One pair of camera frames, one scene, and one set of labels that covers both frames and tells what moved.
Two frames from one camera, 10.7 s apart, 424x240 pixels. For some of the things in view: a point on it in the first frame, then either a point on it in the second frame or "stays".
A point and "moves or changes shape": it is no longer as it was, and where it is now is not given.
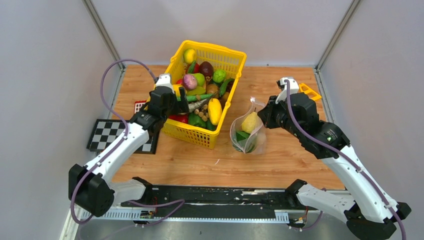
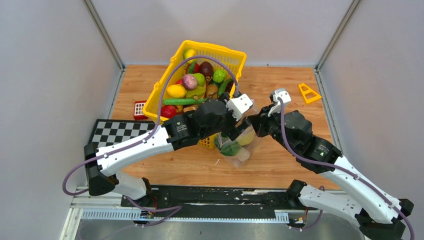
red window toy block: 138,105 stays
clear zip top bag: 248,134 moves or changes shape
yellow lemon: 176,88 stays
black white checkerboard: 107,132 stays
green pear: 200,79 stays
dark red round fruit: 206,68 stays
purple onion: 189,81 stays
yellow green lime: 189,55 stays
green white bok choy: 241,139 to 225,145
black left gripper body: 178,107 to 228,124
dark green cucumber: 223,86 stays
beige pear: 249,122 moves or changes shape
